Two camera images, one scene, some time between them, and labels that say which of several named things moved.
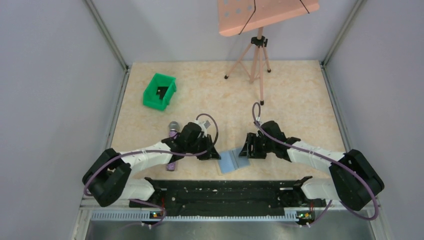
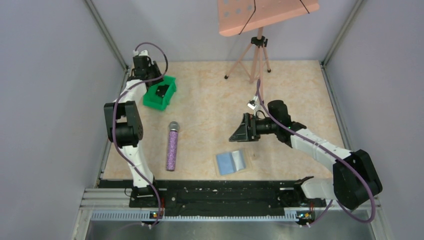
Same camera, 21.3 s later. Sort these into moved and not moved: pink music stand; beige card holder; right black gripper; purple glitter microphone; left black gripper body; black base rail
Moved: right black gripper; left black gripper body
Not moved: black base rail; pink music stand; purple glitter microphone; beige card holder
